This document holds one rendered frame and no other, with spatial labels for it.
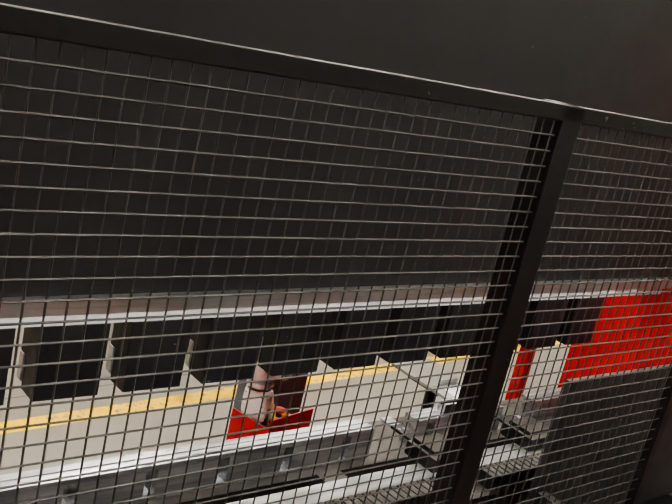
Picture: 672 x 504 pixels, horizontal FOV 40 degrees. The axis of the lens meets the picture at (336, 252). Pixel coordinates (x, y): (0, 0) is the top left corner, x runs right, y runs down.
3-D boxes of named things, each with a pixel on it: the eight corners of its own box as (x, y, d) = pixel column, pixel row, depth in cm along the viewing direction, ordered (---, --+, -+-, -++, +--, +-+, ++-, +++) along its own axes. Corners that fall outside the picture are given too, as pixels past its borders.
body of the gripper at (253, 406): (280, 386, 284) (275, 420, 287) (256, 375, 291) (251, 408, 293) (263, 391, 279) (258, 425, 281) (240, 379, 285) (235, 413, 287)
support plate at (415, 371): (429, 361, 313) (429, 358, 312) (485, 395, 294) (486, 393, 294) (391, 365, 301) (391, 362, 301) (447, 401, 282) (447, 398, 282)
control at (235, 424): (266, 436, 305) (278, 387, 301) (301, 458, 296) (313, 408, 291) (223, 450, 290) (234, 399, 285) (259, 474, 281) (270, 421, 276)
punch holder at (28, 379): (82, 377, 201) (94, 307, 196) (99, 395, 195) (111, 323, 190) (14, 383, 191) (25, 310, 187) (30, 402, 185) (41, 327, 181)
